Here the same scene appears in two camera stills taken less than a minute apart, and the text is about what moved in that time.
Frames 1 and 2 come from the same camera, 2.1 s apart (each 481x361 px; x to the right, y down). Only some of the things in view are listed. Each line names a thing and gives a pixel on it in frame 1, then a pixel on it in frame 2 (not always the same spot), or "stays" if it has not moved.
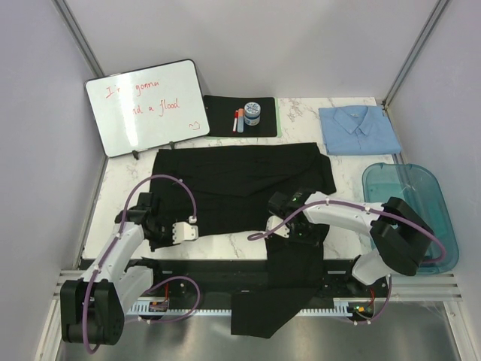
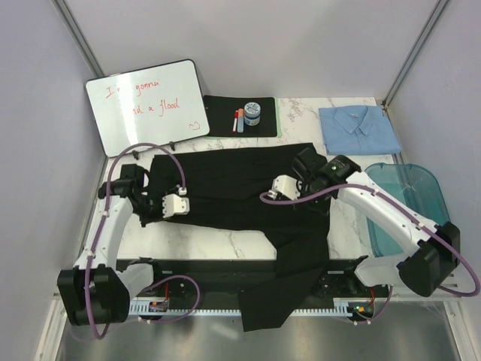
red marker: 234,124 stays
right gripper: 313,239 → 322,209
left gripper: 168,241 → 158,216
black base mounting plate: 222,280 stays
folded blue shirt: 358,129 stays
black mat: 219,113 stays
